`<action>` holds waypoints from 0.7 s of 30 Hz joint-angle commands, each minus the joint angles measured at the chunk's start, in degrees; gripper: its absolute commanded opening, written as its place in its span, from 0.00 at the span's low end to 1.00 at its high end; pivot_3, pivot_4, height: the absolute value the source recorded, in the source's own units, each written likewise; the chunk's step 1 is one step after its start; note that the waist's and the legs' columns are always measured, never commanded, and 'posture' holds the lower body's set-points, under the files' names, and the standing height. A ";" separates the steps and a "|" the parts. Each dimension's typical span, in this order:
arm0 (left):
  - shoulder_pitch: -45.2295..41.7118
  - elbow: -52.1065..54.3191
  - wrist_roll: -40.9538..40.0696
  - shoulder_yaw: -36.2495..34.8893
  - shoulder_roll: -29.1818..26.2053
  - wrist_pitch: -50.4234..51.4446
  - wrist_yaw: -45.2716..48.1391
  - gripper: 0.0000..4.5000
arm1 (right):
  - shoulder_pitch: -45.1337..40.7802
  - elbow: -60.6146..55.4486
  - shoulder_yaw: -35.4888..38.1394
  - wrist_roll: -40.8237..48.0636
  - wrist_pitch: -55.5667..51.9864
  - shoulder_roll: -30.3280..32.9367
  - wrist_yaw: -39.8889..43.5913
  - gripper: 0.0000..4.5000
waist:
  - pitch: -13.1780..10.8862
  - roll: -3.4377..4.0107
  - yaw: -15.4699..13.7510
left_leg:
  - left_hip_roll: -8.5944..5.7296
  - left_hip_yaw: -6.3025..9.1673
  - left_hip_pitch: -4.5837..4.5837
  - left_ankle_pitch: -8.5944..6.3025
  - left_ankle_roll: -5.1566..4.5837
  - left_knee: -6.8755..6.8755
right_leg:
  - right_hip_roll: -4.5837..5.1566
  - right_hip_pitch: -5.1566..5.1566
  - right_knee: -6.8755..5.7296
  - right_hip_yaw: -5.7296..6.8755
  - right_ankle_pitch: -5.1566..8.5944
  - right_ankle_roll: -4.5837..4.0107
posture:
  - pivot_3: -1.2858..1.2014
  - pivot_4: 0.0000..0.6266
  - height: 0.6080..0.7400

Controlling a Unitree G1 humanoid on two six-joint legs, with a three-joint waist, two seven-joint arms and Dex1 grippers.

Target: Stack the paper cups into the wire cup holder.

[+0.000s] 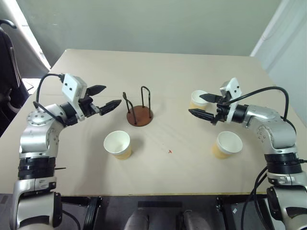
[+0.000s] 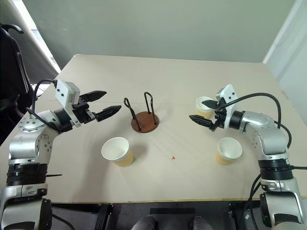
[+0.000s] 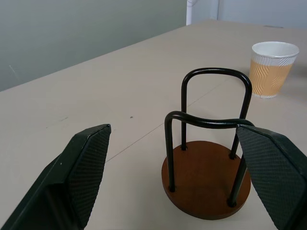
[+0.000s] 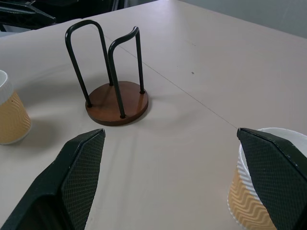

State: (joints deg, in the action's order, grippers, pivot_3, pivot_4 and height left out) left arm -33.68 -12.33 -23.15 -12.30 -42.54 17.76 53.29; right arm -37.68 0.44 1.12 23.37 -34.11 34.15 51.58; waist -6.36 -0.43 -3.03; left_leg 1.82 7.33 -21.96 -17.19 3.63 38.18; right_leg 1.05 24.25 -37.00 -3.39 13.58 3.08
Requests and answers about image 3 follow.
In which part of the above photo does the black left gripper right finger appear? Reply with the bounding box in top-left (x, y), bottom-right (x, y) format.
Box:
top-left (236, 124), bottom-right (307, 230)

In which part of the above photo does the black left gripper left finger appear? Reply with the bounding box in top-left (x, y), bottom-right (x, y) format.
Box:
top-left (0, 123), bottom-right (112, 230)

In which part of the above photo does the orange white ripple paper cup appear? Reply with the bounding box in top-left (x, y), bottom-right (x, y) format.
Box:
top-left (248, 41), bottom-right (300, 99)

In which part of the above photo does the wire cup holder wooden base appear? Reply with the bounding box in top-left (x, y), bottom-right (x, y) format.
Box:
top-left (161, 68), bottom-right (255, 220)

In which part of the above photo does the white post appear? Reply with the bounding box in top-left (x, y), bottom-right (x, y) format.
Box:
top-left (186, 0), bottom-right (220, 26)

